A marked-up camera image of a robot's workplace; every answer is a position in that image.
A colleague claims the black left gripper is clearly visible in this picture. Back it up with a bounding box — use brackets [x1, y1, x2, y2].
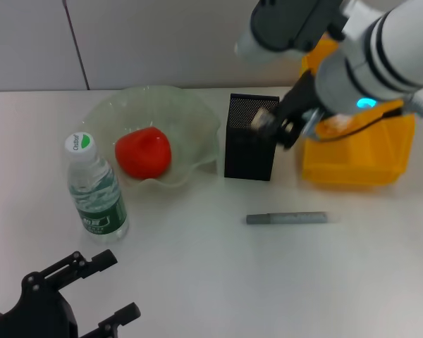
[0, 249, 141, 338]

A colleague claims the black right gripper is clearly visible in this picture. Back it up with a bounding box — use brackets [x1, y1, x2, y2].
[269, 70, 319, 151]

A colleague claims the clear water bottle green label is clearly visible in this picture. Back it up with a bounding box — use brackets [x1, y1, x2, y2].
[63, 132, 128, 245]

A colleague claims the frosted green glass fruit bowl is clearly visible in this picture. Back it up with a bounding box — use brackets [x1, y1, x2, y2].
[78, 85, 221, 198]

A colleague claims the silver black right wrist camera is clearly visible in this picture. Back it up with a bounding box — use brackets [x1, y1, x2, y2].
[234, 0, 346, 64]

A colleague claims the black mesh pen holder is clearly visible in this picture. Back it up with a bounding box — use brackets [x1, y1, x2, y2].
[223, 93, 281, 182]

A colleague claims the beige eraser with barcode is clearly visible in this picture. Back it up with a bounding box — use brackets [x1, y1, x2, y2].
[252, 108, 273, 132]

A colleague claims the white paper ball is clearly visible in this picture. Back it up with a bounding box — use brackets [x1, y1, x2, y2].
[319, 114, 357, 137]

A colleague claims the right wrist cable with connector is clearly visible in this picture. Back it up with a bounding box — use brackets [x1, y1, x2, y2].
[301, 96, 423, 142]

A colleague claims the grey marker pen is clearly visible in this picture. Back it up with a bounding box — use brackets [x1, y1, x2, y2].
[245, 211, 342, 226]

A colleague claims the red-orange toy fruit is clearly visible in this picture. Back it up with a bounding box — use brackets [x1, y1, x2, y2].
[114, 127, 173, 181]

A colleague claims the yellow plastic bin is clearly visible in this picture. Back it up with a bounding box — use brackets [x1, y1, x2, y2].
[298, 35, 417, 188]

